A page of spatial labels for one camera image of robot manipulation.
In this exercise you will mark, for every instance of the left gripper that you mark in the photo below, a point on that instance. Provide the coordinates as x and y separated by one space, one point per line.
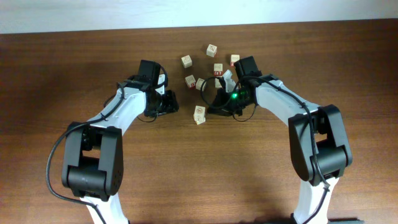
172 104

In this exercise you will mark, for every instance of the K wooden block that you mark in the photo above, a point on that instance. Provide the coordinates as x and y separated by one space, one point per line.
190 81

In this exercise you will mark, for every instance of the middle red wooden block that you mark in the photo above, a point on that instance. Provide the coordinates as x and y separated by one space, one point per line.
218 69

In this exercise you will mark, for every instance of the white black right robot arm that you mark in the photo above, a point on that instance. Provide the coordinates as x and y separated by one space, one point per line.
319 146

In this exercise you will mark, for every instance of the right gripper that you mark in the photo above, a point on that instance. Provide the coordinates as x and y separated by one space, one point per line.
221 106

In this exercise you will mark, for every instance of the yellow blue wooden block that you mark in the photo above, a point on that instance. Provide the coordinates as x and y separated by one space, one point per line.
199 111

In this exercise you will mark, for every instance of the green R wooden block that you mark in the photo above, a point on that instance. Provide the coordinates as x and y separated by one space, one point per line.
186 61

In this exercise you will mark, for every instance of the yellow O wooden block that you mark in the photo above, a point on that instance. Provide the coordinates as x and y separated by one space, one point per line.
199 119

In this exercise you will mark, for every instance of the top wooden block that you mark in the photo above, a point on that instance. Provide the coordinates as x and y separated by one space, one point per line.
211 50

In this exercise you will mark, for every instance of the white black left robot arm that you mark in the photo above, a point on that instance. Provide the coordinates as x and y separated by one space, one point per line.
93 164

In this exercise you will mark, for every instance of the tilted red-sided wooden block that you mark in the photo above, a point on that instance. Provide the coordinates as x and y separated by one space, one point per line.
200 84

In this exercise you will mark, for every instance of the far right red block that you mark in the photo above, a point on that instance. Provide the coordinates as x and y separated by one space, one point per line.
234 59

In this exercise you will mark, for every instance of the green A wooden block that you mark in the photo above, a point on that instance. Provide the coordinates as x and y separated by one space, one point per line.
217 83

